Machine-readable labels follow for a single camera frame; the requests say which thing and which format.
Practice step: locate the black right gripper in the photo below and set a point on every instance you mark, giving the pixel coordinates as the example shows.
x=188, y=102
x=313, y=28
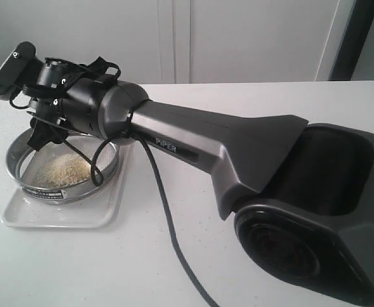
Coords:
x=46, y=84

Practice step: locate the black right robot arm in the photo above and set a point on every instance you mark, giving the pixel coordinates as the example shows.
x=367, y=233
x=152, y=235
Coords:
x=302, y=194

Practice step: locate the round stainless steel sieve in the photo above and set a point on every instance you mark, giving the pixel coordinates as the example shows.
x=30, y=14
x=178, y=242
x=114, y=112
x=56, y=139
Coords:
x=23, y=163

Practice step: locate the yellow grain mixture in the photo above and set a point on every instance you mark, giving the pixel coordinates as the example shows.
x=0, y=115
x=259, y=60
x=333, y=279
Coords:
x=65, y=170

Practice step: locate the white plastic tray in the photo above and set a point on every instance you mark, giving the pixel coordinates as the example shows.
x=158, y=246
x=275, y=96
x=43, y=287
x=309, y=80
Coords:
x=95, y=211

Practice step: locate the white cabinet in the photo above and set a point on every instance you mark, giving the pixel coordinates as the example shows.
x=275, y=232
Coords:
x=185, y=41

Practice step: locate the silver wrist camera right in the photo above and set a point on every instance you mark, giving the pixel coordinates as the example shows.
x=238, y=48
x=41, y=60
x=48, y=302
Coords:
x=20, y=67

